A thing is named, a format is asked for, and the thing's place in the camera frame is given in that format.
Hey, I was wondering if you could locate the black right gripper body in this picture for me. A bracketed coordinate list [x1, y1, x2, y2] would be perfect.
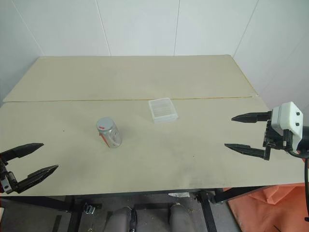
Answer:
[262, 120, 294, 152]

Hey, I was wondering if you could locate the dark grey rounded shape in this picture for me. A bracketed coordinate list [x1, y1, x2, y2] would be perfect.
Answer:
[168, 202, 192, 232]
[105, 206, 136, 232]

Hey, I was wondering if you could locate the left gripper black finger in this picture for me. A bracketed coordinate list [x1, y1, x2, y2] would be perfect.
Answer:
[0, 143, 44, 165]
[14, 165, 59, 194]

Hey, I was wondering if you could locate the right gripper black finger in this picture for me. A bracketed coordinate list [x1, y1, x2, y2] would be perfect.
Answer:
[224, 143, 270, 161]
[231, 110, 273, 124]

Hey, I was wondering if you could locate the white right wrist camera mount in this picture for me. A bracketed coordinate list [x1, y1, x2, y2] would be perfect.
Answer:
[270, 101, 305, 146]

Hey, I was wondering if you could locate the orange plastic sheet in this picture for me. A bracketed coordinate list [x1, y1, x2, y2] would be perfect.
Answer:
[222, 181, 309, 232]

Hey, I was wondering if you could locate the pale green plastic jar lid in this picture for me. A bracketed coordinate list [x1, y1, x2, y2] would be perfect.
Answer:
[96, 117, 115, 134]

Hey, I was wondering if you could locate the black metal table frame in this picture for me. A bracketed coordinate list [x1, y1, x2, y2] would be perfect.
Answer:
[0, 185, 243, 232]

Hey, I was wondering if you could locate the translucent plastic container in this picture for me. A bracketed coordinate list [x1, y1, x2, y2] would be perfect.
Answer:
[148, 97, 180, 125]

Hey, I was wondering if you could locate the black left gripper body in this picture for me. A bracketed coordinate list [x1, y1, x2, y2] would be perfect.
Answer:
[0, 157, 19, 194]

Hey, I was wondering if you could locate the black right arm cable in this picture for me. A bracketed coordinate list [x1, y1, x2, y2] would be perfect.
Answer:
[286, 149, 309, 224]

